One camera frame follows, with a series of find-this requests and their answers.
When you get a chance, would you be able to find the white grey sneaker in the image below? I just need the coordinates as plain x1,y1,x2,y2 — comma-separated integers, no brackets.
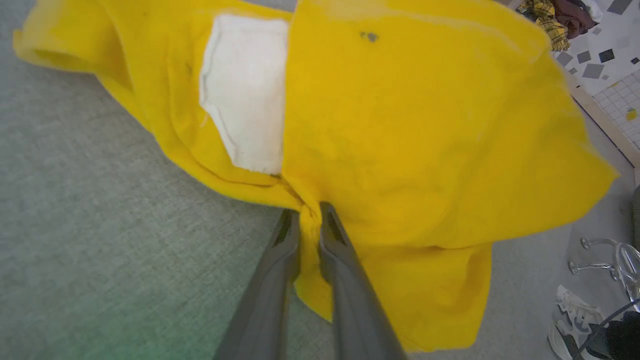
547,285,613,360

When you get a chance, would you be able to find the thin black cable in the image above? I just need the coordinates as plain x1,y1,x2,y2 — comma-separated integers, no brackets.
575,299,640,360

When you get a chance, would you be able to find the grey fabric sofa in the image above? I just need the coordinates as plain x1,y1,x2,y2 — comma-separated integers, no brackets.
0,0,571,360

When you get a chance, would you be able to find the yellow cartoon print garment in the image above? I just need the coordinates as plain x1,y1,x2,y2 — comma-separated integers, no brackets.
12,0,620,353

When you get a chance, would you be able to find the yellow plaid garment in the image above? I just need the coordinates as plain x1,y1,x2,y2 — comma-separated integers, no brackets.
517,0,571,52

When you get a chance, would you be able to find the black trouser leg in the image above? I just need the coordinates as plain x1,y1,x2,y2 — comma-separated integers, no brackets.
595,312,640,360

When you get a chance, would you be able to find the dark maroon garment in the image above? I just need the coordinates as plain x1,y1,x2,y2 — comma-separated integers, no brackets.
552,0,598,40

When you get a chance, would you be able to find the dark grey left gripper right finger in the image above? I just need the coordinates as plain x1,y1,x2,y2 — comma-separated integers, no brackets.
318,201,407,360

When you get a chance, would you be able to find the wooden floor threshold strip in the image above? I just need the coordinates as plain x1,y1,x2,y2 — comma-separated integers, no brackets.
570,85,640,168

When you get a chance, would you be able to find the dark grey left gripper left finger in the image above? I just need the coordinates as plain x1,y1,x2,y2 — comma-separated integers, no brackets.
214,209,301,360

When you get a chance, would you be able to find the chrome office chair base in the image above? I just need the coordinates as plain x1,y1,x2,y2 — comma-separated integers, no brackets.
568,237,640,313

